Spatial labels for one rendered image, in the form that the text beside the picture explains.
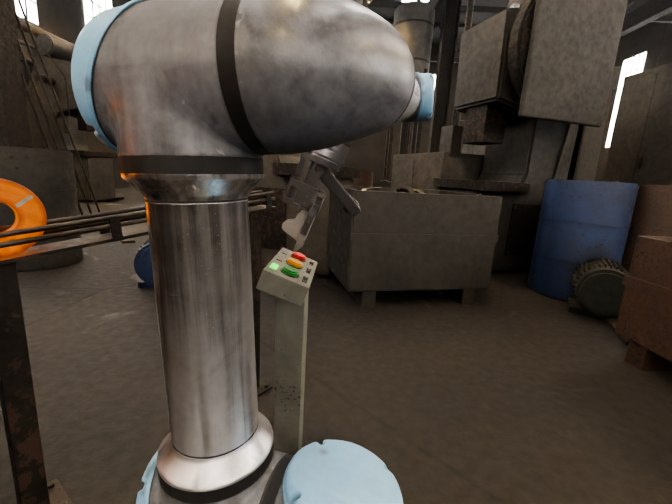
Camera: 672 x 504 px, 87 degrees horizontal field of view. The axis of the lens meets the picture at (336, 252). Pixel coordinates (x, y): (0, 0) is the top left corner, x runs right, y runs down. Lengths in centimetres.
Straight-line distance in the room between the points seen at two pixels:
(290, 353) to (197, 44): 77
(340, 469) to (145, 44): 40
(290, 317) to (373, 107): 68
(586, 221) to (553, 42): 134
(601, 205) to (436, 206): 122
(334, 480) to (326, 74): 35
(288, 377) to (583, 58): 325
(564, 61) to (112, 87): 333
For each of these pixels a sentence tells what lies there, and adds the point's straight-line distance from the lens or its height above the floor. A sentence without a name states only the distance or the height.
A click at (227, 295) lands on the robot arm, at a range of 32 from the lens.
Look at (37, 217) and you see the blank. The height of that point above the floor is 70.
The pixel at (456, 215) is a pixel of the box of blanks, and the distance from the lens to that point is 240.
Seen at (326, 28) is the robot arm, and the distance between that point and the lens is 26.
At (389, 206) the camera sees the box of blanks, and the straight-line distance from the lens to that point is 219.
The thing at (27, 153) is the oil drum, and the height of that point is 84.
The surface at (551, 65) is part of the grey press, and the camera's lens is 338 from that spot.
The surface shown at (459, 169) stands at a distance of 393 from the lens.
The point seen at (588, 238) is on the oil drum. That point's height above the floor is 48.
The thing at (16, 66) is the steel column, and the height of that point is 168.
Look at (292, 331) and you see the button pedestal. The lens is 91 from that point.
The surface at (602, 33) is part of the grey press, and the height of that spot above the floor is 199.
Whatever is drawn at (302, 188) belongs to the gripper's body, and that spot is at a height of 80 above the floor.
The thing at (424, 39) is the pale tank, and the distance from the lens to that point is 920.
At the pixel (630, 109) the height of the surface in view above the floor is 164.
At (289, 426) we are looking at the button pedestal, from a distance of 105.
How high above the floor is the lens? 83
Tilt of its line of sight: 13 degrees down
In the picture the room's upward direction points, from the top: 3 degrees clockwise
